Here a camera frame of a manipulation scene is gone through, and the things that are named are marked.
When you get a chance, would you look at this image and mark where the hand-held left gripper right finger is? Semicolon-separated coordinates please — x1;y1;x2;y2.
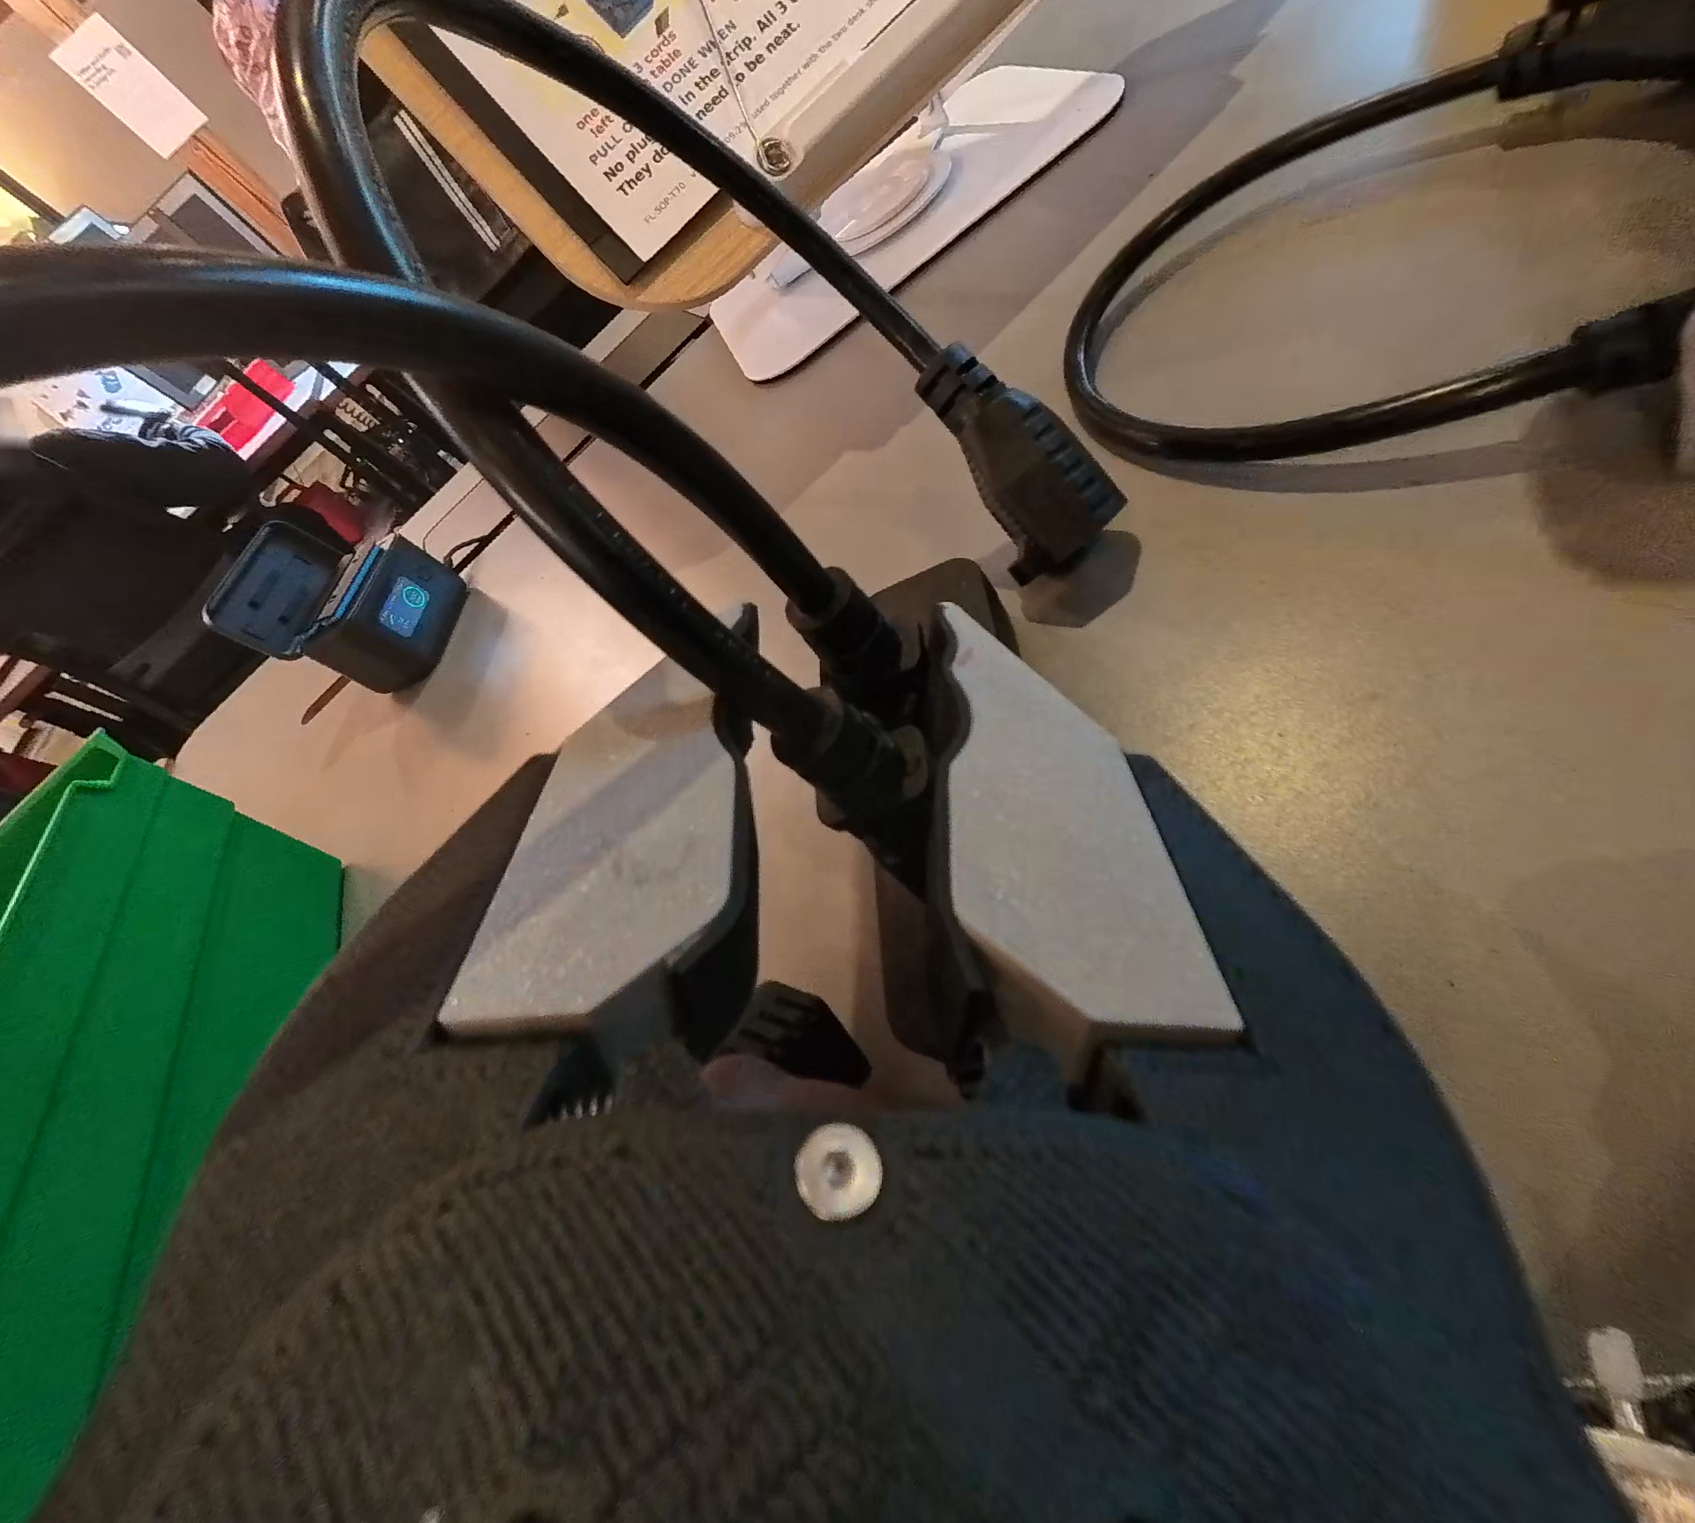
928;605;1251;1089

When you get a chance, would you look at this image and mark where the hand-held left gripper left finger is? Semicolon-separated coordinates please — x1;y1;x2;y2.
437;603;763;1063

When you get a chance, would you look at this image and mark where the black power strip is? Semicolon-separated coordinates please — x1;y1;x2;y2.
848;561;1025;1063

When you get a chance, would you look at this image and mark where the short black extension cord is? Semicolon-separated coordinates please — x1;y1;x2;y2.
271;0;1131;711
1064;0;1695;469
0;243;936;817

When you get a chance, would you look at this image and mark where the dark charging case with screen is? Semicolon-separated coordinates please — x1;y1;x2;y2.
202;517;469;697

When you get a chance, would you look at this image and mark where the green plastic bin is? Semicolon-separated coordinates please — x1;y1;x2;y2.
0;732;350;1523

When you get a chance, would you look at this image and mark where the white wall sign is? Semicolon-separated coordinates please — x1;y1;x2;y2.
50;13;213;162

